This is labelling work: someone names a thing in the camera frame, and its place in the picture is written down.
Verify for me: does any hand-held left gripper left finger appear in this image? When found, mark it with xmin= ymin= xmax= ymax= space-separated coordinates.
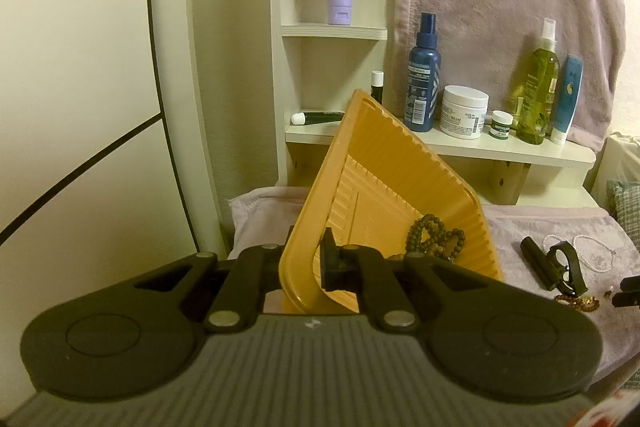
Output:
xmin=132 ymin=243 xmax=288 ymax=333

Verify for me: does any green spray bottle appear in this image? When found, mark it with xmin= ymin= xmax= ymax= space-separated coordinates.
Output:
xmin=509 ymin=18 xmax=560 ymax=145

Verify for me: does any small green jar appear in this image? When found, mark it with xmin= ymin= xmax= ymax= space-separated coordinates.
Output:
xmin=490 ymin=110 xmax=513 ymax=140

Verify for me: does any gold chain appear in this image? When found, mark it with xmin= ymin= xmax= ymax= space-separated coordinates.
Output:
xmin=554 ymin=292 xmax=601 ymax=312

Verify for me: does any orange plastic tray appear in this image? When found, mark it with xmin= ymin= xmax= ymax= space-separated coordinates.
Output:
xmin=277 ymin=88 xmax=505 ymax=315

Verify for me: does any blue and white tube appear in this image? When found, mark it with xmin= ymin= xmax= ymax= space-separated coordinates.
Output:
xmin=550 ymin=54 xmax=585 ymax=146

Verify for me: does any dark green tube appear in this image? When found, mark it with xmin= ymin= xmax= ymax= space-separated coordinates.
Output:
xmin=291 ymin=111 xmax=346 ymax=126

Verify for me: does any cream wooden shelf unit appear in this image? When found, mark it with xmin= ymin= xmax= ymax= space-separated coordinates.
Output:
xmin=270 ymin=0 xmax=597 ymax=208

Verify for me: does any black wristband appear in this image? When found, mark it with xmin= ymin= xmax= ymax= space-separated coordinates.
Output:
xmin=546 ymin=243 xmax=588 ymax=298

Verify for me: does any grey checked pillow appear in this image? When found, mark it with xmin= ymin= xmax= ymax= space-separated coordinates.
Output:
xmin=606 ymin=179 xmax=640 ymax=253

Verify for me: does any dark wooden bead bracelet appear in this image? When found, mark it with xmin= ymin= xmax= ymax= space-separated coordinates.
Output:
xmin=402 ymin=214 xmax=467 ymax=264

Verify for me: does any purple fluffy blanket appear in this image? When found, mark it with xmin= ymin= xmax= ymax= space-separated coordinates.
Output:
xmin=227 ymin=186 xmax=640 ymax=388

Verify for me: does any blue spray bottle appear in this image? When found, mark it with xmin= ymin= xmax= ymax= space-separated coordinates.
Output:
xmin=403 ymin=12 xmax=442 ymax=132

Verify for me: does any white cream jar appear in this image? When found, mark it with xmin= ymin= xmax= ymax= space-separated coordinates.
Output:
xmin=440 ymin=85 xmax=489 ymax=140

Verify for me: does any white curved furniture panel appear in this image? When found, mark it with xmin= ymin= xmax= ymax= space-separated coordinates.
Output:
xmin=147 ymin=0 xmax=228 ymax=258

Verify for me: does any cream pillow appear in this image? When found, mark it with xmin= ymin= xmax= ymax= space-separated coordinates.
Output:
xmin=595 ymin=132 xmax=640 ymax=208

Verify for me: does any white pearl strand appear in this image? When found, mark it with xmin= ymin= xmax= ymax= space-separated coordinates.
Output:
xmin=542 ymin=234 xmax=621 ymax=274

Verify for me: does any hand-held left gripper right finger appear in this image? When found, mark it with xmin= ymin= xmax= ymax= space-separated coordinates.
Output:
xmin=319 ymin=227 xmax=505 ymax=330

